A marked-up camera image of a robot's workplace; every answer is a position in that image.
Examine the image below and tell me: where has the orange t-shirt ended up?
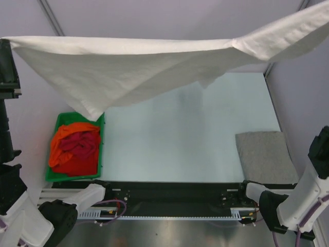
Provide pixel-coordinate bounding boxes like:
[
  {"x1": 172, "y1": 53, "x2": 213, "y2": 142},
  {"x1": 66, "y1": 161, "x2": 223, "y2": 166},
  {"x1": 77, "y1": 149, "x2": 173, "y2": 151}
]
[{"x1": 49, "y1": 122, "x2": 101, "y2": 168}]

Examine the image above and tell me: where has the right corner aluminium post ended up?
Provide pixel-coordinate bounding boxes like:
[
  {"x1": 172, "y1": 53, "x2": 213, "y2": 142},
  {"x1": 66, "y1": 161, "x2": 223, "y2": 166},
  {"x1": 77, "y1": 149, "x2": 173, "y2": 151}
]
[{"x1": 264, "y1": 63, "x2": 275, "y2": 79}]

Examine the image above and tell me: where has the magenta t-shirt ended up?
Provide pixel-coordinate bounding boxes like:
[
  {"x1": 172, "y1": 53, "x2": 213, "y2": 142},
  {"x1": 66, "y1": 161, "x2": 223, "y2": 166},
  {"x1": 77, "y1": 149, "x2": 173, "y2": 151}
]
[{"x1": 60, "y1": 131, "x2": 101, "y2": 161}]

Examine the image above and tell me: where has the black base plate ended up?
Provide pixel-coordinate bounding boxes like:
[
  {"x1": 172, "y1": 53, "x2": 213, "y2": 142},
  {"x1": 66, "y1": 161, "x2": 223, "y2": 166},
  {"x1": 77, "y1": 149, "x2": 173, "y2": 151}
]
[{"x1": 51, "y1": 180, "x2": 300, "y2": 218}]

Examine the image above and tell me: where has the folded grey t-shirt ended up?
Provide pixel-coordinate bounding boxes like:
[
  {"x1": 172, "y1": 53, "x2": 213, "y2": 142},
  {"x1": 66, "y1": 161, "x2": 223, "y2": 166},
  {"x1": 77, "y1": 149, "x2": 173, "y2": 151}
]
[{"x1": 235, "y1": 131, "x2": 299, "y2": 184}]

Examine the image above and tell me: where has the white slotted cable duct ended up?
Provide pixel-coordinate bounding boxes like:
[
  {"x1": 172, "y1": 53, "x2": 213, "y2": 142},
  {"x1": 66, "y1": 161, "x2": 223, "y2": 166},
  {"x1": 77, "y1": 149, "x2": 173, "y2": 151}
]
[{"x1": 78, "y1": 208, "x2": 259, "y2": 223}]

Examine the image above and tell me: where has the aluminium frame rail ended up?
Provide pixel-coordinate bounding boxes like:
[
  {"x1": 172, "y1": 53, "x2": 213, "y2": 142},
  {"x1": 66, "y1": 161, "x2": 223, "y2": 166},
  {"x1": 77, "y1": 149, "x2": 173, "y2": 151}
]
[{"x1": 37, "y1": 188, "x2": 82, "y2": 206}]

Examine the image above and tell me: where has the left corner aluminium post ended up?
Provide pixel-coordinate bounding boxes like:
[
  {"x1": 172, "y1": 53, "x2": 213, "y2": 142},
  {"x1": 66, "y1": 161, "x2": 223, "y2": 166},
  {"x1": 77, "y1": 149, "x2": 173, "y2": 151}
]
[{"x1": 37, "y1": 0, "x2": 65, "y2": 37}]

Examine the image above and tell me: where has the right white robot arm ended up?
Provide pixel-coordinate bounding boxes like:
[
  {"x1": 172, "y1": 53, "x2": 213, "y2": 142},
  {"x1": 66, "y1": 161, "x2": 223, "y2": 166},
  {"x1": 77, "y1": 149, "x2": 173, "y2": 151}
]
[{"x1": 237, "y1": 126, "x2": 328, "y2": 234}]

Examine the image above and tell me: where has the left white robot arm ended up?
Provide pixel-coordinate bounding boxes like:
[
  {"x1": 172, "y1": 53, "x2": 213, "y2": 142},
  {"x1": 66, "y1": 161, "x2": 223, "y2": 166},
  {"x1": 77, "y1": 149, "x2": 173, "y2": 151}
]
[{"x1": 1, "y1": 39, "x2": 114, "y2": 246}]

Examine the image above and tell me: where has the corner aluminium post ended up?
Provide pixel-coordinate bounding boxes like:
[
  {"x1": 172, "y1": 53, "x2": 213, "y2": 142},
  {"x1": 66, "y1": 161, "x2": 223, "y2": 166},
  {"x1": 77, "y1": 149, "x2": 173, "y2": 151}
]
[
  {"x1": 37, "y1": 0, "x2": 65, "y2": 37},
  {"x1": 264, "y1": 63, "x2": 275, "y2": 79}
]

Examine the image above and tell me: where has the white printed t-shirt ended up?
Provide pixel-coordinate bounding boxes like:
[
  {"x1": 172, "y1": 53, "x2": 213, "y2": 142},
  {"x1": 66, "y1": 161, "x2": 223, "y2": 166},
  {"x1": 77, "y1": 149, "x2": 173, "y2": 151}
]
[{"x1": 5, "y1": 1, "x2": 328, "y2": 120}]

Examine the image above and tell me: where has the red t-shirt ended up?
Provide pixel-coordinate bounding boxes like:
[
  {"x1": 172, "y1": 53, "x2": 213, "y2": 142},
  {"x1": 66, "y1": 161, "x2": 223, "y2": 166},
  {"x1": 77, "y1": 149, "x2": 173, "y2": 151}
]
[{"x1": 48, "y1": 146, "x2": 99, "y2": 177}]

